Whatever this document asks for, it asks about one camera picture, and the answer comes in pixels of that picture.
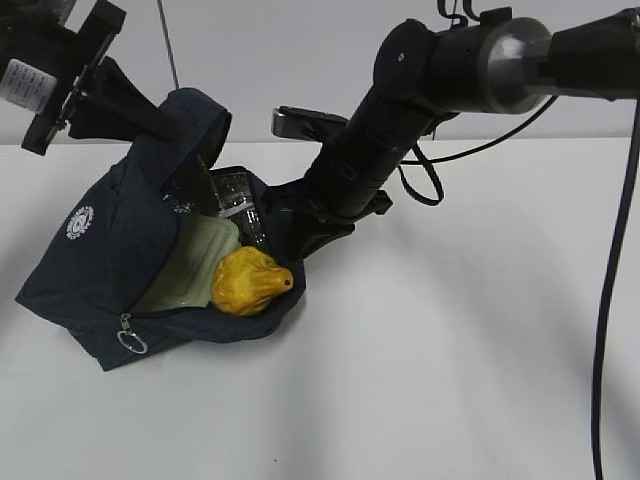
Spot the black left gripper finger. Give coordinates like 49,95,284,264
97,56,178,140
68,94,150,139

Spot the yellow lemon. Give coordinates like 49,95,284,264
210,246,294,317

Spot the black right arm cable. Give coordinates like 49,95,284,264
397,0,640,480

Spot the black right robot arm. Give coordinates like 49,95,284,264
266,8,639,260

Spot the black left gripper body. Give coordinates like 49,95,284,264
1,1,126,153

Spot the dark blue lunch bag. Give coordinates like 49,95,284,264
16,88,306,371

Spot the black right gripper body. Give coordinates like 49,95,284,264
262,134,394,236

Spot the green lid glass container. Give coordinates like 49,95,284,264
133,214,241,313

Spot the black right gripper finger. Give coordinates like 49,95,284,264
262,199,300,262
289,219,355,260

